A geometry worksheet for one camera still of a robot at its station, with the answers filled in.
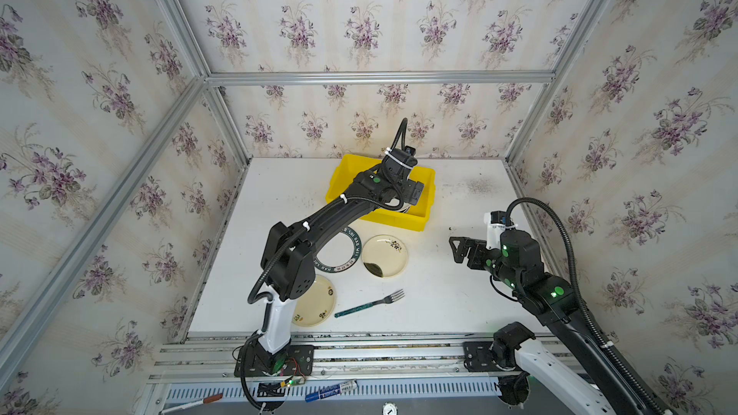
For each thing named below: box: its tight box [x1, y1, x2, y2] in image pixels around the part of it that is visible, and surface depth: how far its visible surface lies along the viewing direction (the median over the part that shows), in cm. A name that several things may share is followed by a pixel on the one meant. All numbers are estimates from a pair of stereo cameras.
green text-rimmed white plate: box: [313, 226, 363, 273], surface depth 93 cm
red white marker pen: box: [160, 392, 224, 415], surface depth 69 cm
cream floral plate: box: [291, 274, 337, 328], surface depth 82 cm
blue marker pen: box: [304, 380, 359, 403], surface depth 70 cm
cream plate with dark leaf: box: [361, 233, 408, 278], surface depth 95 cm
